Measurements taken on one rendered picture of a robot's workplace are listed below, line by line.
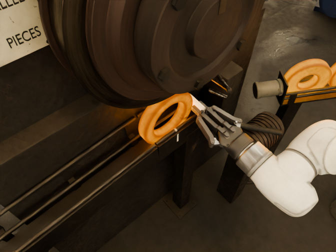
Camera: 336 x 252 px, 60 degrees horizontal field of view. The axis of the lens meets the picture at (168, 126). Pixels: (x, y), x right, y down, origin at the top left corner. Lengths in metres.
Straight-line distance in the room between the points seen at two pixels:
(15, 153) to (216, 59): 0.48
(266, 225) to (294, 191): 0.79
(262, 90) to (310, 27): 1.70
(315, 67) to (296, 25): 1.64
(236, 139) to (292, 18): 2.05
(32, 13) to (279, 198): 0.66
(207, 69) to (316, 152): 0.37
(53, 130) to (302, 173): 0.61
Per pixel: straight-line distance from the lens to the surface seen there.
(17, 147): 0.72
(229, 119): 0.87
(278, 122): 1.19
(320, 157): 0.83
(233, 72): 0.92
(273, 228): 1.56
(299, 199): 0.78
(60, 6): 0.44
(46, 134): 0.72
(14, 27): 0.58
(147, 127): 0.78
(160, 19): 0.43
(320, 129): 0.87
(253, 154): 0.79
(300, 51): 2.44
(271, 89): 1.06
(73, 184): 0.85
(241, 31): 0.63
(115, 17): 0.45
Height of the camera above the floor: 1.42
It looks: 54 degrees down
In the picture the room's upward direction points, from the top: straight up
